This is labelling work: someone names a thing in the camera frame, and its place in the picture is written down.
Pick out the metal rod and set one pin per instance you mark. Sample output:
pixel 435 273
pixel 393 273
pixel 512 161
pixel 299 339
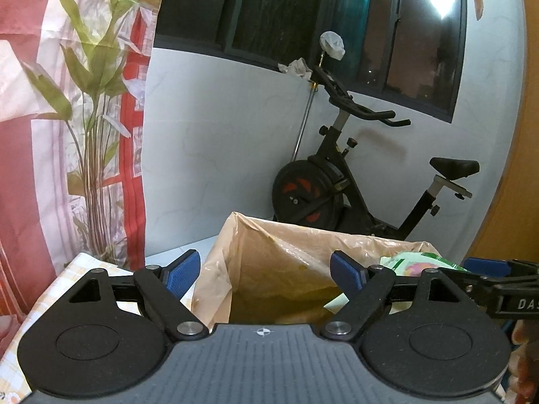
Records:
pixel 305 122

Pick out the red floral curtain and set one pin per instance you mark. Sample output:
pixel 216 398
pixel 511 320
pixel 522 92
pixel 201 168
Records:
pixel 42 134

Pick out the green snack packet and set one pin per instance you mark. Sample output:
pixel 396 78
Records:
pixel 408 265

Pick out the white cloth wad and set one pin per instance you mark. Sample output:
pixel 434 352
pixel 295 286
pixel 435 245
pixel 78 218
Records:
pixel 332 44

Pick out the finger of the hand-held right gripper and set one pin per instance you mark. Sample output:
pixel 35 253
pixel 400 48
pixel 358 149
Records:
pixel 467 282
pixel 488 266

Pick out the dark framed window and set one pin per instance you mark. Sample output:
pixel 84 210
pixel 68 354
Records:
pixel 273 8

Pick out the crumpled white tissue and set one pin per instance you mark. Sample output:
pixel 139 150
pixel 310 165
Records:
pixel 297 68

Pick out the checkered tablecloth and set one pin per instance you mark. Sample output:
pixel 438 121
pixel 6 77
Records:
pixel 46 290

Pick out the plastic-lined cardboard box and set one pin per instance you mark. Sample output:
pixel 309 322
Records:
pixel 269 269

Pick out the wooden door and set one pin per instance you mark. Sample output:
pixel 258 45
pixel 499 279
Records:
pixel 518 176

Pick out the black exercise bike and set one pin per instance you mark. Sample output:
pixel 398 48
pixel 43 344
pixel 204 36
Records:
pixel 332 168

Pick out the person's right hand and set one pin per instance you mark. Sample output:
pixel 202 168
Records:
pixel 524 366

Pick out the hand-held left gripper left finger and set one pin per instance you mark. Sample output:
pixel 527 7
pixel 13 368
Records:
pixel 183 273

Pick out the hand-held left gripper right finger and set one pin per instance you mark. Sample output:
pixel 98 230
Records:
pixel 345 275

